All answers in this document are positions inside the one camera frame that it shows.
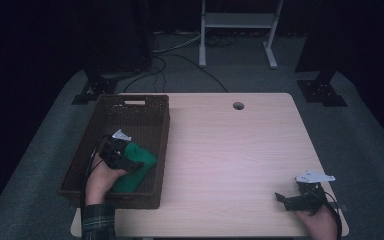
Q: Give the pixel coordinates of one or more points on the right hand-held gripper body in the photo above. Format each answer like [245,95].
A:
[308,199]

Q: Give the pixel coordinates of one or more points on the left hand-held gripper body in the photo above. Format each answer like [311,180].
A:
[113,155]

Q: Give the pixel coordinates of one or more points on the green t-shirt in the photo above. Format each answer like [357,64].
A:
[140,156]

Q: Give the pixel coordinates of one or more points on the brown wicker basket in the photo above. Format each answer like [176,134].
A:
[113,200]

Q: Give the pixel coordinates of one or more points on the person's right hand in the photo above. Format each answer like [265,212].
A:
[320,225]

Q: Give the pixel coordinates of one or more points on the person's left hand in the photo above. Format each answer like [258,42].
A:
[101,181]

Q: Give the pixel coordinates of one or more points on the black stand base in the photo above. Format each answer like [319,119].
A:
[96,88]
[320,91]

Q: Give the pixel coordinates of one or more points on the white metal stand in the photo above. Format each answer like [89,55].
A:
[238,20]

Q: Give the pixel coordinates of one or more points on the grey table edge bracket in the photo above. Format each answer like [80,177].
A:
[344,208]

